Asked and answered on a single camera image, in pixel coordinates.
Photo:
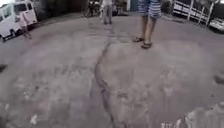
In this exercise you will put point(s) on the grey cracked concrete road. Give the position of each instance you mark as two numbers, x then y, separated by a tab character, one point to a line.
66	76

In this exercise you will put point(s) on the white building with blue gate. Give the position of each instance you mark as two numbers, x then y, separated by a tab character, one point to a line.
134	4

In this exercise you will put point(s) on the dark green hedge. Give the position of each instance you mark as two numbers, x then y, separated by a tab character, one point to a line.
60	7

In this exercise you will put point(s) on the person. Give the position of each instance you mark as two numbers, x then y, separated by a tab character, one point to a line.
23	21
150	8
107	11

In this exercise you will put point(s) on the white railing fence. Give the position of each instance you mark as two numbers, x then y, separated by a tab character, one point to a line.
191	10

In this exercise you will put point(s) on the white van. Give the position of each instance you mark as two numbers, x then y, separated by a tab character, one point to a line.
13	18

